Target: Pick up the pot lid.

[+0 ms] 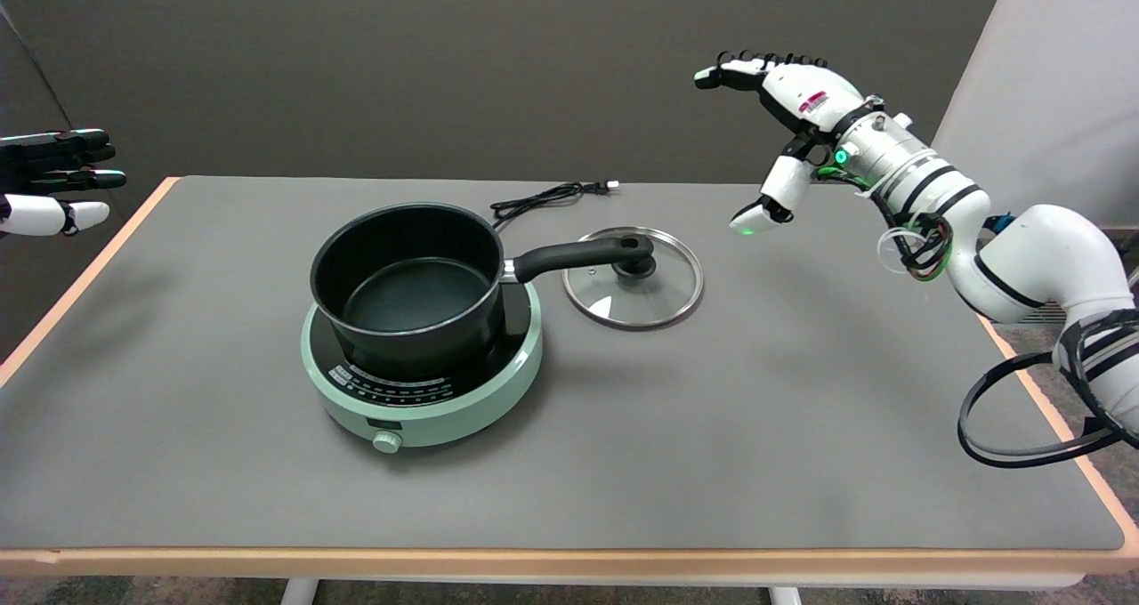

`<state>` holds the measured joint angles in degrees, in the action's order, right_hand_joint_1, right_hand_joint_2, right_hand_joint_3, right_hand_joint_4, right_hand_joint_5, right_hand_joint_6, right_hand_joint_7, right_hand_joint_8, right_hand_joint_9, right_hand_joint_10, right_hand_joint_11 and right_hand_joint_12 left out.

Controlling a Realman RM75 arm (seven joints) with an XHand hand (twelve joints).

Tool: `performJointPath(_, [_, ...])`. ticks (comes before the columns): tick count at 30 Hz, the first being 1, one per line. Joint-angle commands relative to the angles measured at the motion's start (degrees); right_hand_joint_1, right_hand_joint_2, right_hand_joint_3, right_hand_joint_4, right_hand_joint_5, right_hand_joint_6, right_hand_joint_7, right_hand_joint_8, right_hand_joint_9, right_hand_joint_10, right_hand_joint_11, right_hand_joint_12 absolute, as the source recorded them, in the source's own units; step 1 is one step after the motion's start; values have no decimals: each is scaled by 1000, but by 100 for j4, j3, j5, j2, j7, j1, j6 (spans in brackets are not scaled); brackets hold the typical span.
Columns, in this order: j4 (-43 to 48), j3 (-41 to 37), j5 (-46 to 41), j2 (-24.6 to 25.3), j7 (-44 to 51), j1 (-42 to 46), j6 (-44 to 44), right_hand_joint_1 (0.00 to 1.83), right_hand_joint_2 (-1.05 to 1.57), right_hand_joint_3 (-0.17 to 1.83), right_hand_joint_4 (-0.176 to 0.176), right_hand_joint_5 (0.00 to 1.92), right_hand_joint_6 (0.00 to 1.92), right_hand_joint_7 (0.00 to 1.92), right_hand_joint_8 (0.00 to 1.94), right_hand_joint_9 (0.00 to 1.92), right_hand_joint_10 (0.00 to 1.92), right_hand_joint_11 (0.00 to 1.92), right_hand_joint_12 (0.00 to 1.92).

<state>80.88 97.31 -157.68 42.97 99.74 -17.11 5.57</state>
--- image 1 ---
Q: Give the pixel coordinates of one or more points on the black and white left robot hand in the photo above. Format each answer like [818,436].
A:
[36,215]

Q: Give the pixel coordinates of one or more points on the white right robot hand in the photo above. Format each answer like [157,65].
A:
[810,89]

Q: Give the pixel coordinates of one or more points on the glass pot lid black knob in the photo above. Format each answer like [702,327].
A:
[663,302]

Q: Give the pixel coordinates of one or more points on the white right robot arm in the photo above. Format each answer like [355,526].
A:
[1041,258]

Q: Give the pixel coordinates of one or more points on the grey table mat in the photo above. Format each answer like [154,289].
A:
[667,427]

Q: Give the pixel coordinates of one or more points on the white table leg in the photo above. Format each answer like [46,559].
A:
[785,597]
[299,592]

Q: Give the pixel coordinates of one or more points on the green round induction cooker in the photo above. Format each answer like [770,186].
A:
[463,414]

